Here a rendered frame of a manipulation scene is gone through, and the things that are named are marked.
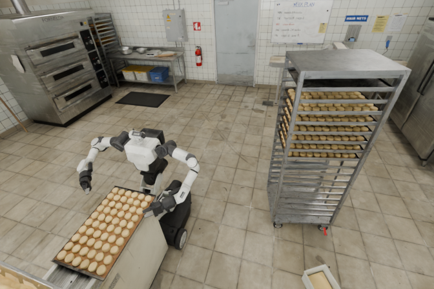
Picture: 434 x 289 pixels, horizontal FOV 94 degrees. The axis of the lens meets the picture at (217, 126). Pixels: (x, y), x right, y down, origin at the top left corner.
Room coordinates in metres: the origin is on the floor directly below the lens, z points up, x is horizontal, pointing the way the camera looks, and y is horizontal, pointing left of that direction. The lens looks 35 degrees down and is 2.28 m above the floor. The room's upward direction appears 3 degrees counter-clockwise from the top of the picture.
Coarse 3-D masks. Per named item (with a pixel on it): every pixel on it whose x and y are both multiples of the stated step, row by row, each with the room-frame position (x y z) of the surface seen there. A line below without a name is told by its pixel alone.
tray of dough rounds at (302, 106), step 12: (288, 96) 1.51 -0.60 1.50; (300, 96) 1.48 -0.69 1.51; (312, 96) 1.51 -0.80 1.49; (324, 96) 1.46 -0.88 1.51; (336, 96) 1.45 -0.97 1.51; (348, 96) 1.44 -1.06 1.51; (360, 96) 1.43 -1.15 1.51; (300, 108) 1.29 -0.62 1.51; (312, 108) 1.31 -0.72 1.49; (324, 108) 1.27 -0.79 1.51; (336, 108) 1.27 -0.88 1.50; (348, 108) 1.25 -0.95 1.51; (360, 108) 1.24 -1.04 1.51; (372, 108) 1.24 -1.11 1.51
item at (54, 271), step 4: (56, 264) 0.58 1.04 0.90; (52, 268) 0.56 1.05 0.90; (56, 268) 0.56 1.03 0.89; (60, 268) 0.58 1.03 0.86; (48, 272) 0.54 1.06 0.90; (52, 272) 0.54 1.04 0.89; (56, 272) 0.55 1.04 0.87; (44, 276) 0.52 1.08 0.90; (48, 276) 0.52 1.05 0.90; (52, 276) 0.53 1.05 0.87; (56, 276) 0.54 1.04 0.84; (48, 280) 0.51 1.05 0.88; (52, 280) 0.52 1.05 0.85
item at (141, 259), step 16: (144, 224) 0.89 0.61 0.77; (144, 240) 0.84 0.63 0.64; (160, 240) 0.97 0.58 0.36; (128, 256) 0.68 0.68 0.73; (144, 256) 0.78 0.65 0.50; (160, 256) 0.91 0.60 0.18; (64, 272) 0.56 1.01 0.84; (112, 272) 0.56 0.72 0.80; (128, 272) 0.63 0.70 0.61; (144, 272) 0.72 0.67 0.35; (64, 288) 0.48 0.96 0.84; (80, 288) 0.47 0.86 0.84; (96, 288) 0.47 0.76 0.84; (112, 288) 0.51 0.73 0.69; (128, 288) 0.57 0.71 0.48; (144, 288) 0.66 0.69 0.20
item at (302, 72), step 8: (304, 72) 1.22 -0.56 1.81; (296, 88) 1.24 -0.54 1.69; (296, 96) 1.23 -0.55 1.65; (296, 104) 1.23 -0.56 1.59; (296, 112) 1.22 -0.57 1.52; (288, 136) 1.23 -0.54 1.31; (288, 144) 1.23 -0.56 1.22; (288, 152) 1.22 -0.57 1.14; (280, 176) 1.23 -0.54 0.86; (280, 184) 1.23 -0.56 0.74; (272, 216) 1.24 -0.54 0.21
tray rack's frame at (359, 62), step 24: (312, 72) 1.22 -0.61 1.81; (336, 72) 1.20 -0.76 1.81; (360, 72) 1.19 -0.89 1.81; (384, 72) 1.17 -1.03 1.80; (408, 72) 1.16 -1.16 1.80; (384, 120) 1.16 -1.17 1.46; (360, 168) 1.16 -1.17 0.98; (288, 216) 1.27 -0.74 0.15; (312, 216) 1.25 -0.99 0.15; (336, 216) 1.15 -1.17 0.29
